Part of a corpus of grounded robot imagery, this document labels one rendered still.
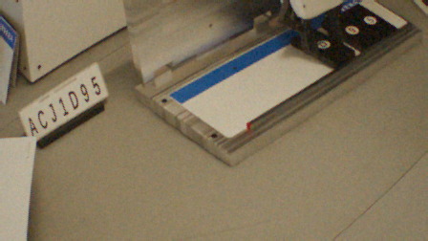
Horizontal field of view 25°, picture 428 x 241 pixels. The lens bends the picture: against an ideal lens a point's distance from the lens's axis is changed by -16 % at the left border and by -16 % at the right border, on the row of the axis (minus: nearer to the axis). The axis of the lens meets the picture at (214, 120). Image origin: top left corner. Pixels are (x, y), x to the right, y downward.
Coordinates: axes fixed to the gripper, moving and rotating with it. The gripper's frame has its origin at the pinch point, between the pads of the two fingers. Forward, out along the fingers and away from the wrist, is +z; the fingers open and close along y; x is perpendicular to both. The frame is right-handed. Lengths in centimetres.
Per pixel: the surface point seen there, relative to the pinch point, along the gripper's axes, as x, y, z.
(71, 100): 16.3, -34.3, -1.9
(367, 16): 1.4, 12.5, 1.4
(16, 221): -8, -59, -4
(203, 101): 4.0, -20.0, 2.1
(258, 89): 0.9, -13.1, 2.8
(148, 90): 11.5, -23.7, 0.6
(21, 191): -4, -55, -5
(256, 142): -6.5, -20.3, 4.9
